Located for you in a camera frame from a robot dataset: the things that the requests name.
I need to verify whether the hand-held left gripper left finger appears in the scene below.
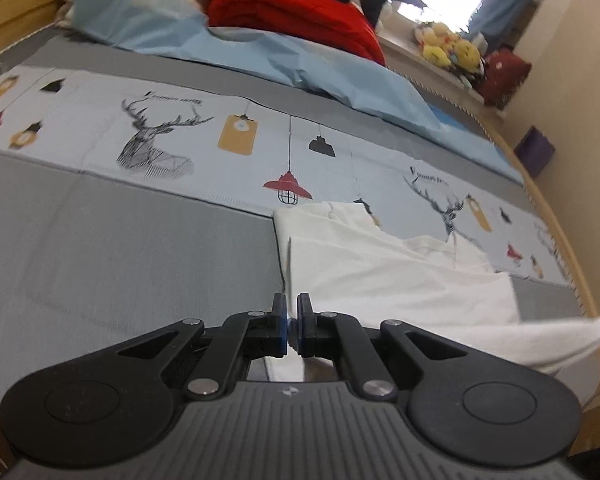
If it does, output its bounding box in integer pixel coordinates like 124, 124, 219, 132
80, 292, 287, 402

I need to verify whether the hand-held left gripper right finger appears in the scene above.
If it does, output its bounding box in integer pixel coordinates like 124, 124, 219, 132
296, 293, 502, 403

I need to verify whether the white long-sleeve shirt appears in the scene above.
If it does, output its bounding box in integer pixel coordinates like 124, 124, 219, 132
265, 201, 600, 386

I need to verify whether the purple box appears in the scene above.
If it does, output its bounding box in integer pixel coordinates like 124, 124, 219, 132
514, 126, 556, 178

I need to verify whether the grey printed bed sheet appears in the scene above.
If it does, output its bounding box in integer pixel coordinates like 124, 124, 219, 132
0, 25, 581, 411

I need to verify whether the light blue sheet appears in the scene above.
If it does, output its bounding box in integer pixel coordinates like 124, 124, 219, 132
72, 0, 525, 184

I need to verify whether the dark red cushion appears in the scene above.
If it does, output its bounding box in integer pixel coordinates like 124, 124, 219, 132
477, 47, 533, 107

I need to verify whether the black and white plush toy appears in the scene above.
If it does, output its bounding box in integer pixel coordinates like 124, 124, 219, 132
459, 62, 487, 89

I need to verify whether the flat yellow plush toy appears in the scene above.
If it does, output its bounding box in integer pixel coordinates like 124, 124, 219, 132
422, 42, 454, 67

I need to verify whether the round yellow plush toy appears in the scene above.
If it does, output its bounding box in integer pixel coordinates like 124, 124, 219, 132
450, 39, 484, 72

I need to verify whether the red folded blanket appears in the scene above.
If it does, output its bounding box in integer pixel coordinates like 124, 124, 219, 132
207, 0, 387, 67

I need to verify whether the yellow duck plush toy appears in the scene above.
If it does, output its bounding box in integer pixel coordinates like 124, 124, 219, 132
414, 21, 449, 44

